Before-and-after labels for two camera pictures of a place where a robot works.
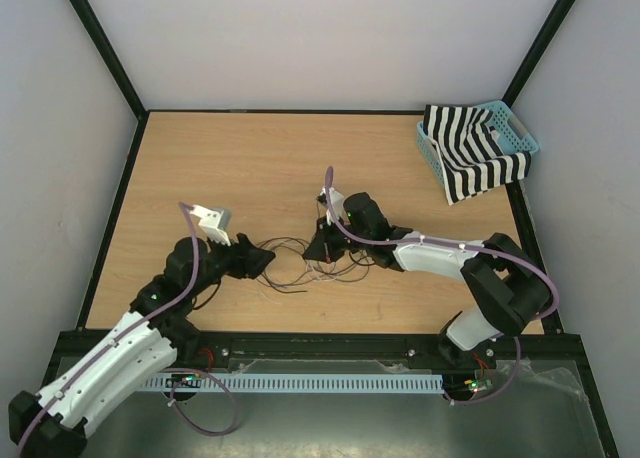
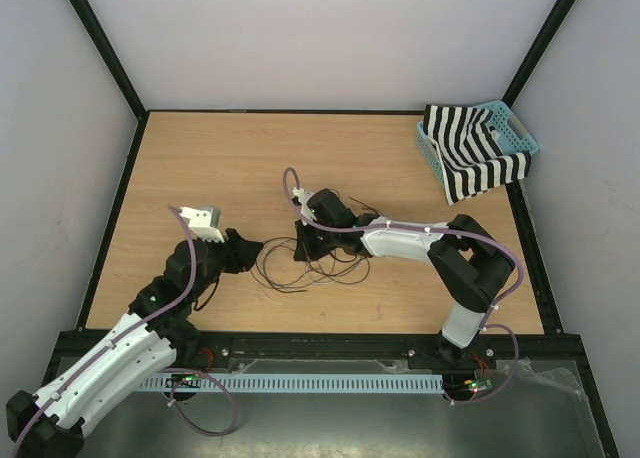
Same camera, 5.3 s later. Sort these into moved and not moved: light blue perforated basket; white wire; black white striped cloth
Moved: white wire
Not moved: light blue perforated basket; black white striped cloth
